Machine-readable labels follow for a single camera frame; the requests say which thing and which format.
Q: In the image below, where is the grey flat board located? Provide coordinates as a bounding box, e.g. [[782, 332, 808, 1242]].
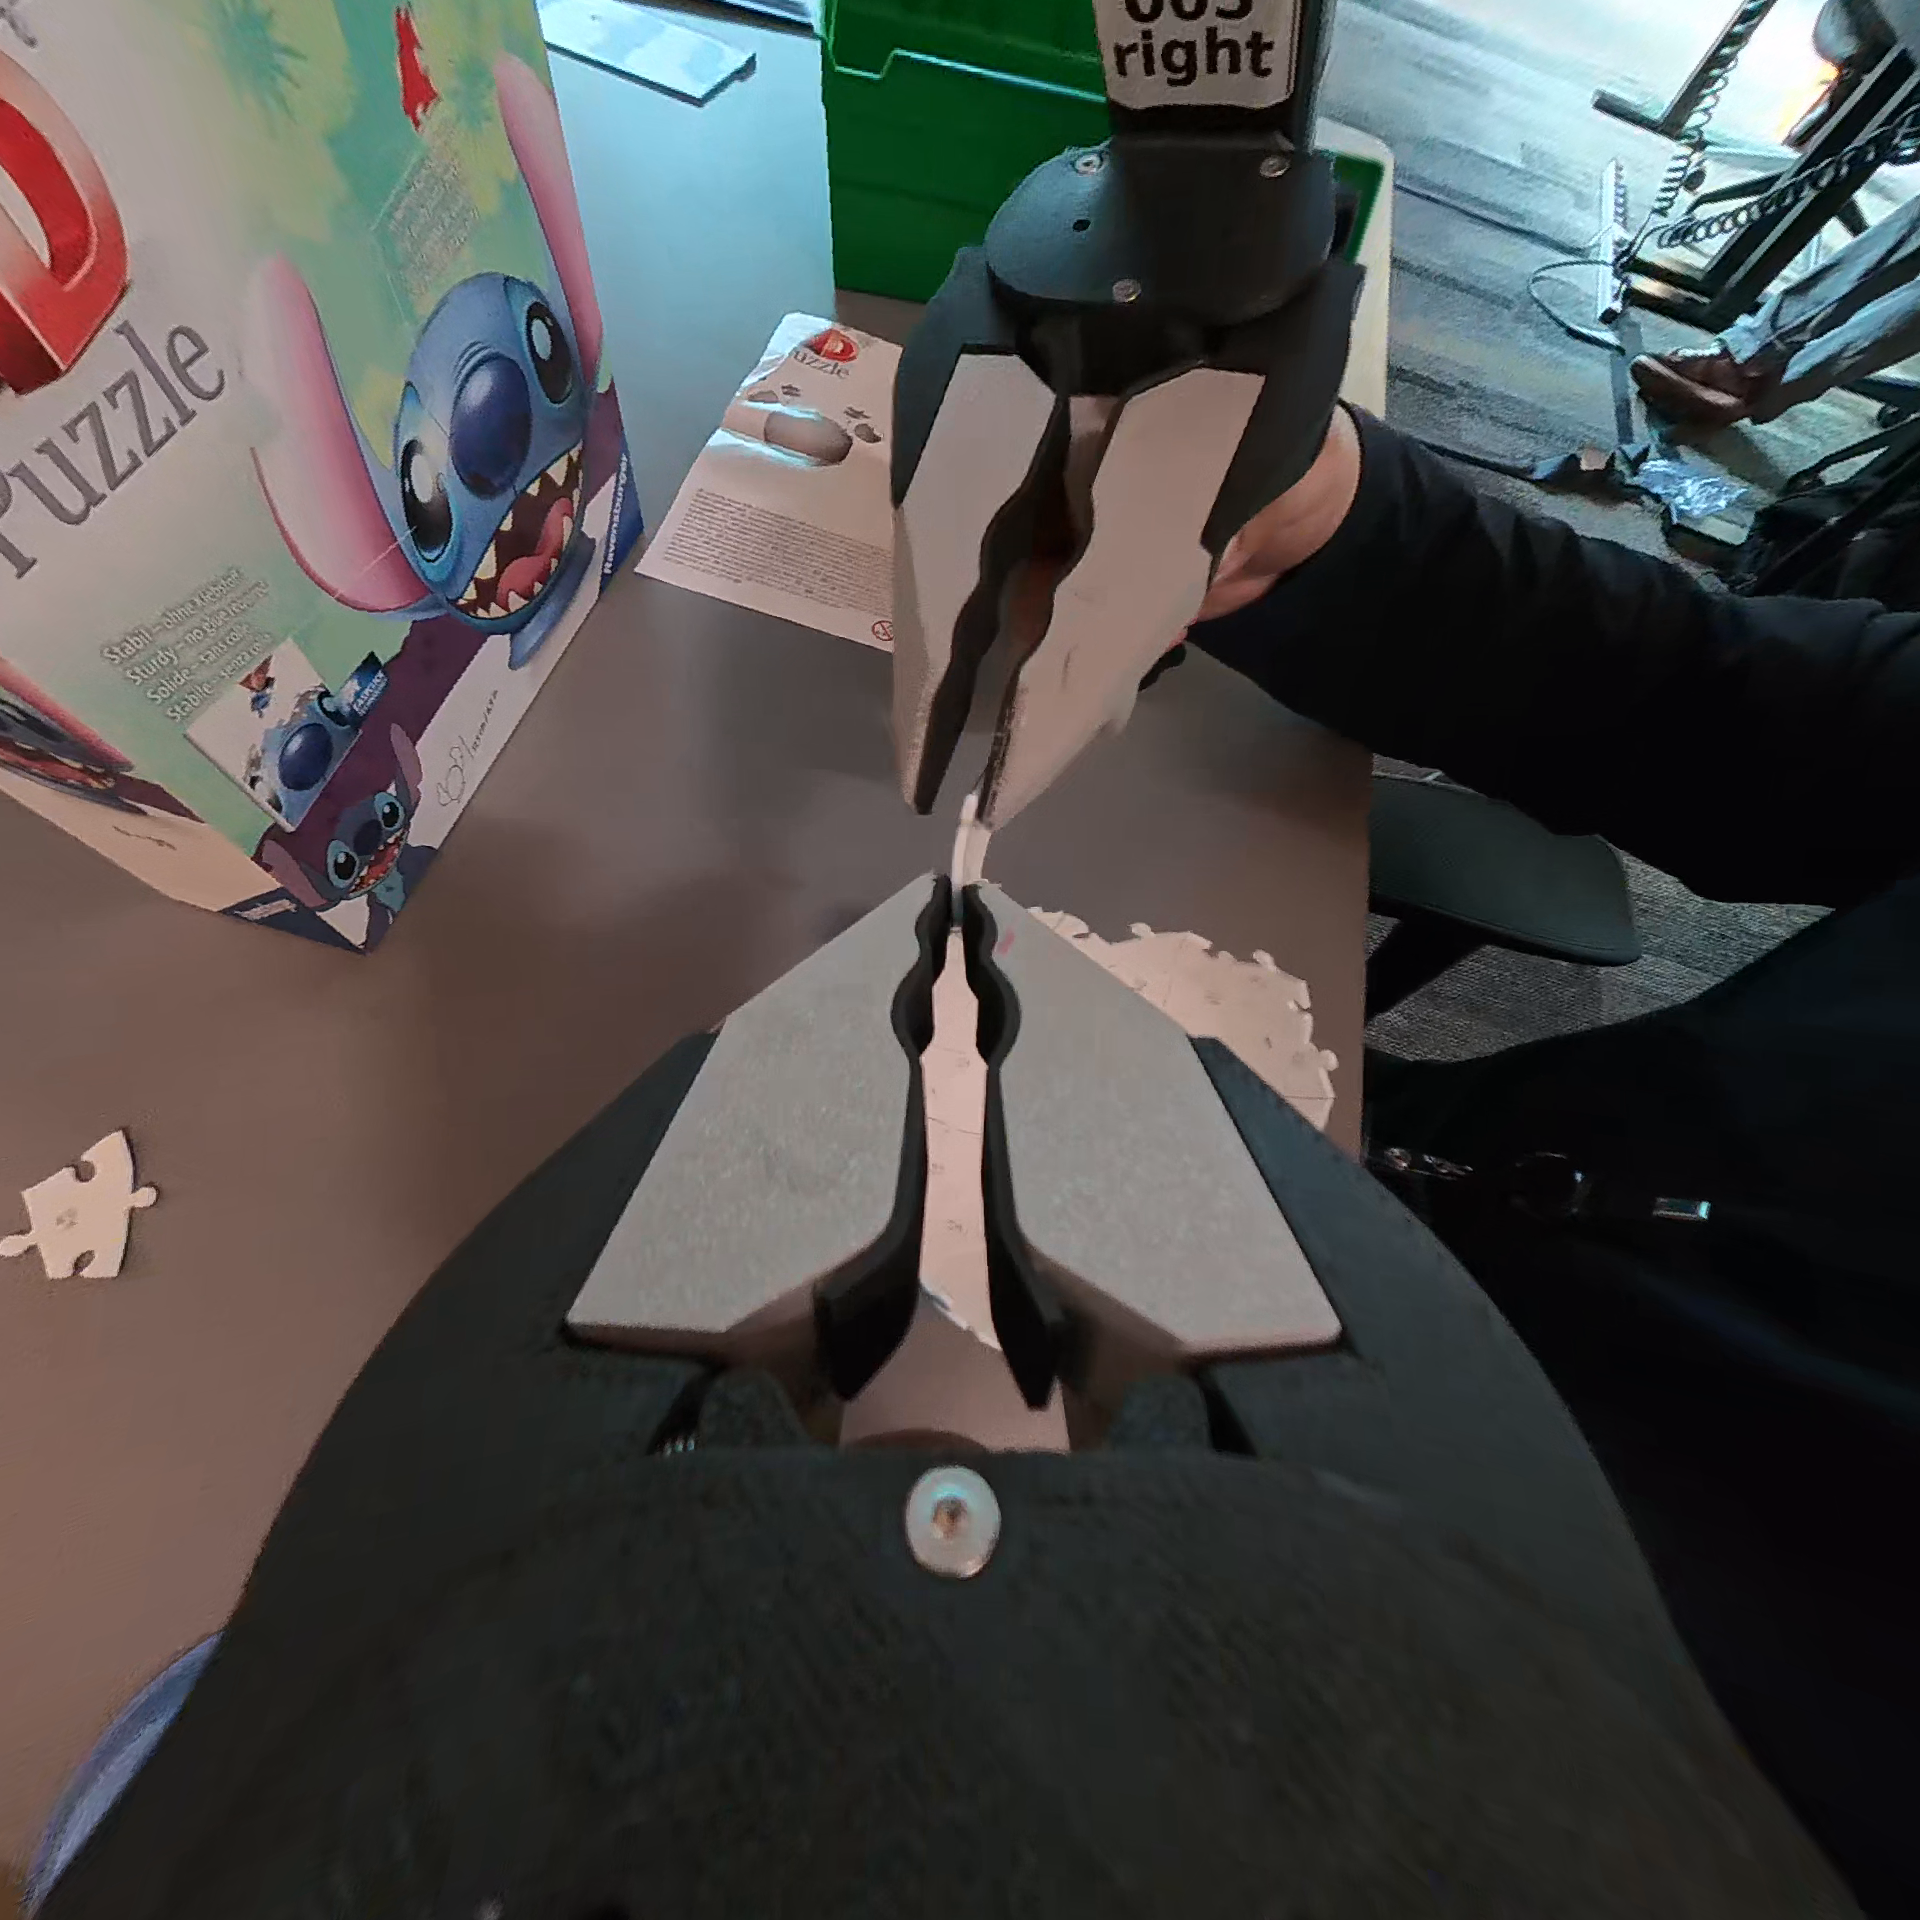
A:
[[537, 0, 759, 106]]

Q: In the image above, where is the crumpled clear plastic wrap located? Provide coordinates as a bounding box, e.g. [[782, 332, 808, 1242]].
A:
[[1634, 454, 1747, 523]]

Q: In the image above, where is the green plastic bin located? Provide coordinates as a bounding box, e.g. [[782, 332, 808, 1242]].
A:
[[823, 0, 1389, 302]]

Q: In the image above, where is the blue round puzzle stand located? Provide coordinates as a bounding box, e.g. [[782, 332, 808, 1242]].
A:
[[26, 1663, 197, 1920]]

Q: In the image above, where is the person's right hand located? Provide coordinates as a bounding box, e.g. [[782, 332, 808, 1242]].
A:
[[1197, 404, 1362, 627]]

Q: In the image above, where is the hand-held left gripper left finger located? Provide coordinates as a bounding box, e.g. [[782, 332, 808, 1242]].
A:
[[561, 874, 953, 1413]]

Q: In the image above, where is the white instruction leaflet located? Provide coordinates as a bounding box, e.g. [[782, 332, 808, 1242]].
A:
[[632, 311, 910, 653]]

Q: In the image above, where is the cartoon printed puzzle box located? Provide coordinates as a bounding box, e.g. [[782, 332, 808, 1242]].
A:
[[0, 0, 632, 952]]

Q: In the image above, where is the black office chair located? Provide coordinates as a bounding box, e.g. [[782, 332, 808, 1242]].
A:
[[1366, 773, 1643, 968]]

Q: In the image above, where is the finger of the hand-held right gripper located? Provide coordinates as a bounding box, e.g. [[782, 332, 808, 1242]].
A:
[[888, 346, 1073, 819], [966, 364, 1264, 830]]

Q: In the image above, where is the person's right forearm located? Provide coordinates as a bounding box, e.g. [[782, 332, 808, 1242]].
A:
[[1184, 402, 1920, 902]]

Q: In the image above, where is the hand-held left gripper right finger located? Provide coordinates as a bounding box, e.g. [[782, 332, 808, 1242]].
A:
[[965, 883, 1346, 1419]]

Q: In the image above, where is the person's dark clothed torso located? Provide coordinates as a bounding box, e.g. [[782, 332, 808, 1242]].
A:
[[1357, 885, 1920, 1920]]

